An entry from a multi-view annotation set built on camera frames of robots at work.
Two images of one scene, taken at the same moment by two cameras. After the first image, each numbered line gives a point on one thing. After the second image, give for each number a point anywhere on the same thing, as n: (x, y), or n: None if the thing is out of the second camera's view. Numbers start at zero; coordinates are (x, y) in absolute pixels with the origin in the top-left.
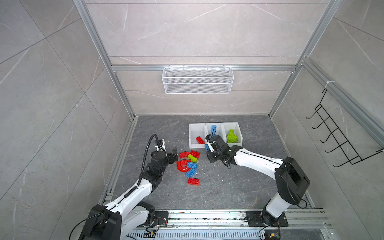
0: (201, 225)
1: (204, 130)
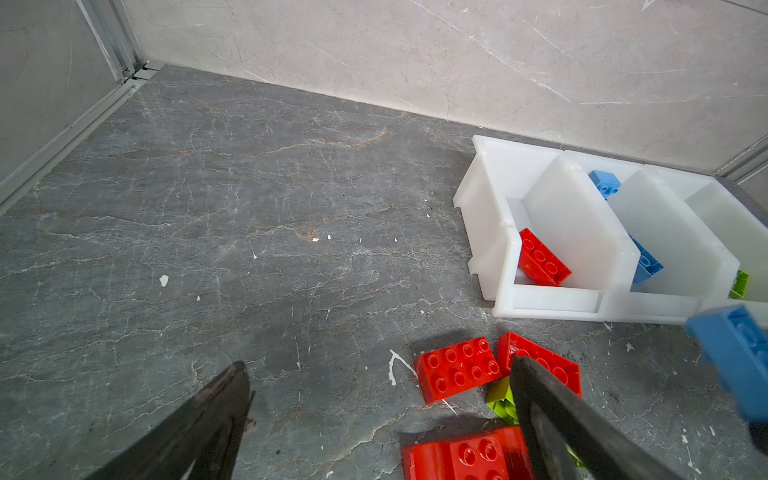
0: None
1: (554, 235)
